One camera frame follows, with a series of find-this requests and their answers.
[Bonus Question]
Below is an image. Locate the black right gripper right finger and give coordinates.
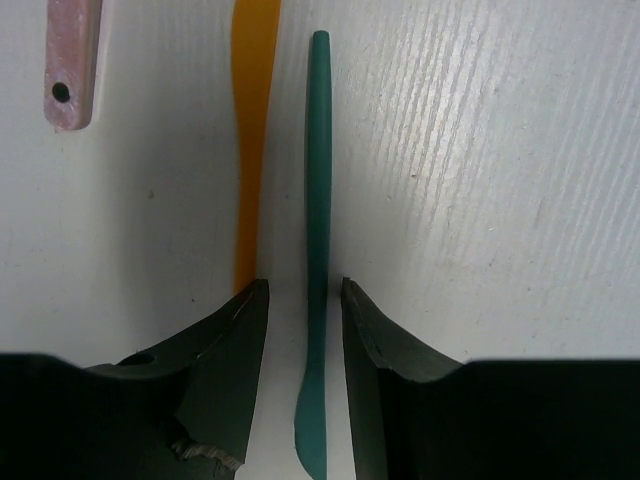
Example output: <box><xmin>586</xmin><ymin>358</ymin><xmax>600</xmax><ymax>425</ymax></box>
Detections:
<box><xmin>341</xmin><ymin>279</ymin><xmax>639</xmax><ymax>479</ymax></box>

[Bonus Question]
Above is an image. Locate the orange plastic knife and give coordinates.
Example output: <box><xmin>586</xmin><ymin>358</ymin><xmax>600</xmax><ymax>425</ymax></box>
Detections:
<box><xmin>231</xmin><ymin>0</ymin><xmax>281</xmax><ymax>293</ymax></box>

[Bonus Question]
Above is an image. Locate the teal plastic knife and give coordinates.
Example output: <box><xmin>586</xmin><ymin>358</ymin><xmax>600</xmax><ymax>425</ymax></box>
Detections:
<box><xmin>294</xmin><ymin>30</ymin><xmax>333</xmax><ymax>479</ymax></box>

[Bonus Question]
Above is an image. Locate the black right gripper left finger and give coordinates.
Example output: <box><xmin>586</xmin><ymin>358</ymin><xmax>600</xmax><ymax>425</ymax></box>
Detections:
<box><xmin>1</xmin><ymin>280</ymin><xmax>269</xmax><ymax>479</ymax></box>

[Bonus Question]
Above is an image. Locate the pink handled knife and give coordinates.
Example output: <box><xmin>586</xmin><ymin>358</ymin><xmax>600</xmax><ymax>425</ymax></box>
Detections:
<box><xmin>43</xmin><ymin>0</ymin><xmax>103</xmax><ymax>131</ymax></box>

